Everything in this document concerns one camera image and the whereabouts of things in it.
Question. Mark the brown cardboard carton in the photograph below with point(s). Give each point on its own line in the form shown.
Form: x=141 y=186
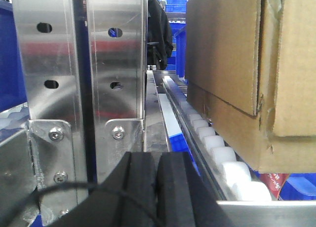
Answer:
x=251 y=67

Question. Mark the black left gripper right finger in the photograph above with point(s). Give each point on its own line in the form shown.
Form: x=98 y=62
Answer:
x=183 y=199

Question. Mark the steel shelf upright right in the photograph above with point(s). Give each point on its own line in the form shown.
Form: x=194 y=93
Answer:
x=117 y=40

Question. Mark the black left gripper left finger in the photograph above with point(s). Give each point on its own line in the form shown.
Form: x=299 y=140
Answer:
x=124 y=199

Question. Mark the steel shelf front beam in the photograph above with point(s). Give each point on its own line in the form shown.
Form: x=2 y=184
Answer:
x=271 y=213

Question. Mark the white roller track rail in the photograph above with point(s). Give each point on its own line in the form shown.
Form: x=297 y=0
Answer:
x=216 y=161

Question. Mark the blue plastic bin left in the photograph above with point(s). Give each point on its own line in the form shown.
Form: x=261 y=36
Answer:
x=12 y=86

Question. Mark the red snack packet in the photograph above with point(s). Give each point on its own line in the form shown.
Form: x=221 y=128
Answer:
x=274 y=182

